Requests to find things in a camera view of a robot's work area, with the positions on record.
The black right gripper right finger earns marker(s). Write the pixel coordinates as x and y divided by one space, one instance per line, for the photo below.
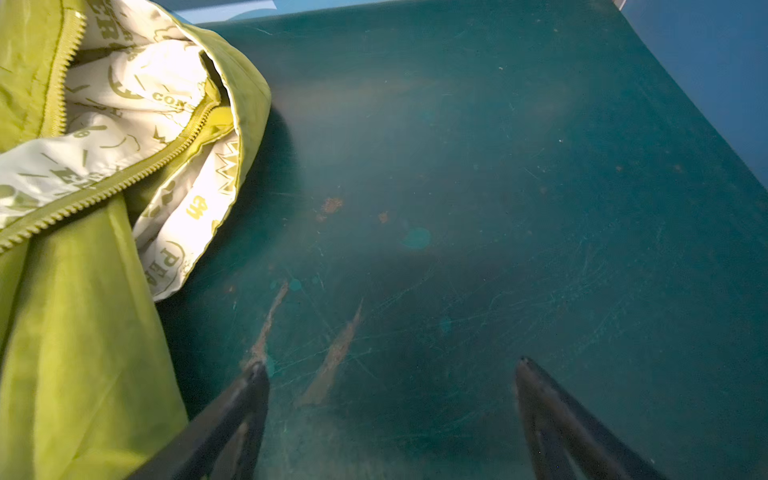
562 434

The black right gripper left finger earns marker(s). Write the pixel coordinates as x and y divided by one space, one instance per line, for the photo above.
224 440

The lime green jacket printed lining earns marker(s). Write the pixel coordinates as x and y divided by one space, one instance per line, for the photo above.
126 135

